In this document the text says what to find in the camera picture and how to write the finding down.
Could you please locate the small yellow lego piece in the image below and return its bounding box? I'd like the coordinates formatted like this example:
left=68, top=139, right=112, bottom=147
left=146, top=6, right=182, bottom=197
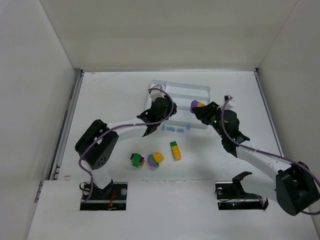
left=197, top=102, right=205, bottom=107

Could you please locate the purple round lego piece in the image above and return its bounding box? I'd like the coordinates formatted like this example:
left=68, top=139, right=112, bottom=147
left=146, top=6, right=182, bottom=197
left=190, top=100, right=200, bottom=114

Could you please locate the green lego brick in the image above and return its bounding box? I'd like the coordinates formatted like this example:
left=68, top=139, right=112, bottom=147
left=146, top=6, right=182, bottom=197
left=170, top=141, right=177, bottom=147

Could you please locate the yellow long lego brick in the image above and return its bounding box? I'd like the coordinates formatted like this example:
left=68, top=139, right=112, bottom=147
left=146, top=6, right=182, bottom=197
left=171, top=145, right=182, bottom=160

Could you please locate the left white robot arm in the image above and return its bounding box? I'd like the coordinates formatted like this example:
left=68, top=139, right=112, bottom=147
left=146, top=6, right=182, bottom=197
left=75, top=95, right=177, bottom=203

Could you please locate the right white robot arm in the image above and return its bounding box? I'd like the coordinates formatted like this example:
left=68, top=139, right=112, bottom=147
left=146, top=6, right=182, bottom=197
left=190, top=97, right=320, bottom=216

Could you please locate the white divided sorting tray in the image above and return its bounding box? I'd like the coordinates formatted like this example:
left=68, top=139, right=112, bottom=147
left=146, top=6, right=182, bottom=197
left=150, top=79, right=211, bottom=129

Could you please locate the green purple yellow lego cluster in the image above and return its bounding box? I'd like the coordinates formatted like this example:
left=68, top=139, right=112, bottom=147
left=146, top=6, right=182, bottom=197
left=130, top=153, right=145, bottom=168

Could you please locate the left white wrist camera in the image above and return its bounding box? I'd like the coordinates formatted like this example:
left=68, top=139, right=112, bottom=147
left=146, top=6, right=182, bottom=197
left=149, top=85, right=165, bottom=102

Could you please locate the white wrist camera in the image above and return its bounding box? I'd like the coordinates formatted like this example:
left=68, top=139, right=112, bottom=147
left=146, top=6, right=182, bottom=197
left=220, top=95, right=235, bottom=110
left=149, top=85, right=165, bottom=102

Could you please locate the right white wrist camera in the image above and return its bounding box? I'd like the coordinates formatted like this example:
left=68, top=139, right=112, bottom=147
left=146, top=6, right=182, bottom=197
left=220, top=95, right=235, bottom=110

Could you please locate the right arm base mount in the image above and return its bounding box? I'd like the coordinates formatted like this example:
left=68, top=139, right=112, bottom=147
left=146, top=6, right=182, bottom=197
left=214, top=171, right=269, bottom=211

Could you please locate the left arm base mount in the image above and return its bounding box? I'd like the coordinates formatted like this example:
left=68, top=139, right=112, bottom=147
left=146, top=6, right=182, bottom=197
left=79, top=182, right=128, bottom=211

